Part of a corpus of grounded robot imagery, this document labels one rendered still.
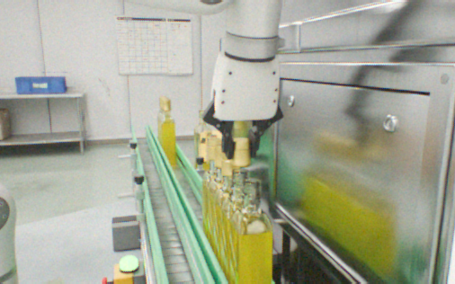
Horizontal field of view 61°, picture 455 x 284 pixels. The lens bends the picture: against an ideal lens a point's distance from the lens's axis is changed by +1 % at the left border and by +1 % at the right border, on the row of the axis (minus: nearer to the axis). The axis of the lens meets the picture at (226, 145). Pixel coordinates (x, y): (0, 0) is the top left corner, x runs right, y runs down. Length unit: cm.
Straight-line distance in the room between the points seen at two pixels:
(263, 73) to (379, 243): 28
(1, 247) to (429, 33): 63
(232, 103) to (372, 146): 21
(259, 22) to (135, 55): 592
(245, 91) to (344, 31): 16
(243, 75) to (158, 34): 592
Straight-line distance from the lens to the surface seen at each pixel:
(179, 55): 649
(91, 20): 647
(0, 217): 66
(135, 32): 644
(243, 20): 54
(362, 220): 57
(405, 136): 49
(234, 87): 57
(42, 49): 653
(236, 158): 63
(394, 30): 51
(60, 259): 128
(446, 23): 46
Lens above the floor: 132
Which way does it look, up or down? 12 degrees down
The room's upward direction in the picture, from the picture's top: straight up
